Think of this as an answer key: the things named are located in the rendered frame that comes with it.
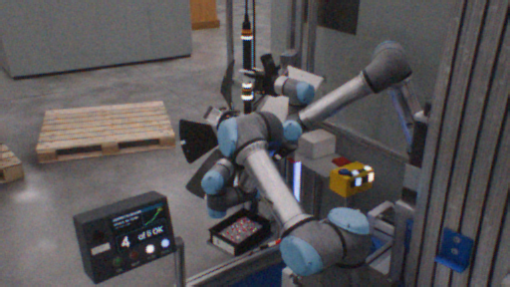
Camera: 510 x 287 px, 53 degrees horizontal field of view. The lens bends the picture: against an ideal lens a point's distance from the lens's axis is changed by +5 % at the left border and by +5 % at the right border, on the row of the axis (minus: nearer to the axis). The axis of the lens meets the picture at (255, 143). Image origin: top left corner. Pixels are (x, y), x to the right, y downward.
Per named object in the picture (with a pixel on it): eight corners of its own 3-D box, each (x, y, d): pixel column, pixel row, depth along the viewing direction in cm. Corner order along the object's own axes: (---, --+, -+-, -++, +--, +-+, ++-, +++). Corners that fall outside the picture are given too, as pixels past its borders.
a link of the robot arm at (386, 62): (416, 79, 158) (290, 150, 178) (414, 70, 168) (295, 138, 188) (397, 49, 156) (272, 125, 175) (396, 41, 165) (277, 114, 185)
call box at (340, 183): (355, 180, 222) (357, 159, 217) (372, 190, 214) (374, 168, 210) (328, 191, 213) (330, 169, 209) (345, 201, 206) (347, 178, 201)
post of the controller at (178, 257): (182, 281, 177) (179, 235, 169) (186, 286, 175) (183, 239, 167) (174, 285, 176) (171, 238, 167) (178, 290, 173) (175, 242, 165)
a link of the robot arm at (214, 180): (200, 195, 178) (198, 174, 175) (211, 181, 188) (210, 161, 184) (220, 198, 176) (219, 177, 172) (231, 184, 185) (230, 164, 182)
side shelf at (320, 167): (313, 146, 288) (314, 142, 286) (359, 169, 261) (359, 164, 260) (281, 156, 275) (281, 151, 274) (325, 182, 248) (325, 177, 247)
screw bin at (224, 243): (243, 220, 221) (243, 206, 218) (272, 234, 211) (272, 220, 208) (208, 242, 206) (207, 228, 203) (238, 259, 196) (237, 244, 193)
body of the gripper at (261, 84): (251, 92, 201) (272, 99, 193) (251, 71, 197) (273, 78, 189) (264, 88, 205) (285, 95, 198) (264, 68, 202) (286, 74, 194)
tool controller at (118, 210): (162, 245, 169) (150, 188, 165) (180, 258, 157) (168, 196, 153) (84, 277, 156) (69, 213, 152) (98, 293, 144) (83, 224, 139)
